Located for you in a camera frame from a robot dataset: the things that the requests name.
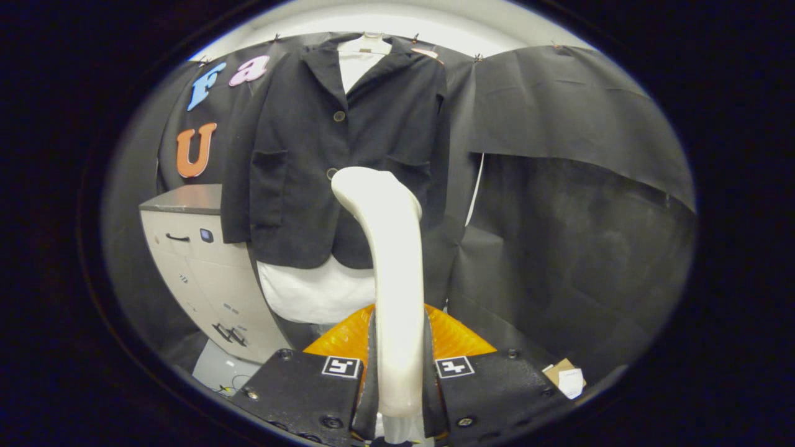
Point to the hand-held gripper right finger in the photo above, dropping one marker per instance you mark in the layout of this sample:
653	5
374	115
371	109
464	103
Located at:
497	391

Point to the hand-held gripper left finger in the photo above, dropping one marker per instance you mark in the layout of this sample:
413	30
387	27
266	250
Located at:
298	391

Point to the black suit jacket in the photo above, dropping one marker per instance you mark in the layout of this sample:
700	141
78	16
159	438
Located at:
298	155

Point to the brown cardboard piece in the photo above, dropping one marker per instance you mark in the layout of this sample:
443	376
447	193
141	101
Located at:
556	369

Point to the white paper sheet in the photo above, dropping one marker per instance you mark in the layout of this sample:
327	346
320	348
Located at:
572	383

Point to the grey cabinet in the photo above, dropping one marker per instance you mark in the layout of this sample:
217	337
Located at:
199	267

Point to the black backdrop cloth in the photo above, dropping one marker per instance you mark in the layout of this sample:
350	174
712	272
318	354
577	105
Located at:
590	124

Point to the white plastic hanger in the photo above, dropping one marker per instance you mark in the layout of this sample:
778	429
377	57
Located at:
366	45

